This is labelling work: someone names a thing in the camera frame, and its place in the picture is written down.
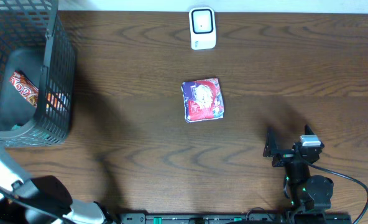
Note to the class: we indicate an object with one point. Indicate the purple red snack bag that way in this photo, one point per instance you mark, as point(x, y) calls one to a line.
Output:
point(202, 100)

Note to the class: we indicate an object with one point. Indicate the white barcode scanner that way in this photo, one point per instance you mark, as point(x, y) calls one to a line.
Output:
point(202, 28)

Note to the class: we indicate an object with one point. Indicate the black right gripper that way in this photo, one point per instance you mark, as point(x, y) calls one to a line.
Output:
point(271, 149)

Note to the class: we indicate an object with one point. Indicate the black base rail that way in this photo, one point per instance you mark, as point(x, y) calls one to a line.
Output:
point(256, 217)

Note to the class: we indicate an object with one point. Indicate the teal snack packet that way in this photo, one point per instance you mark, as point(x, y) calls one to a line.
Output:
point(17, 126)

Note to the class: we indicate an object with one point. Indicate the red Top chocolate bar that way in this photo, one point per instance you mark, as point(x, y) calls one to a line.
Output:
point(25, 87)

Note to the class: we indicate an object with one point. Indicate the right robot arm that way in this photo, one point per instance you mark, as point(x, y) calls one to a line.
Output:
point(310, 194)

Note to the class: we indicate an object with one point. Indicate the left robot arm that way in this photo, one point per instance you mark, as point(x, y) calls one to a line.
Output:
point(27, 199)

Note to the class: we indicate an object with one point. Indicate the orange white snack packet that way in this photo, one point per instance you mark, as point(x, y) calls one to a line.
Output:
point(56, 101)

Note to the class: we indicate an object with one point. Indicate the grey plastic mesh basket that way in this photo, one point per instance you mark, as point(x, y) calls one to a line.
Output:
point(33, 42)

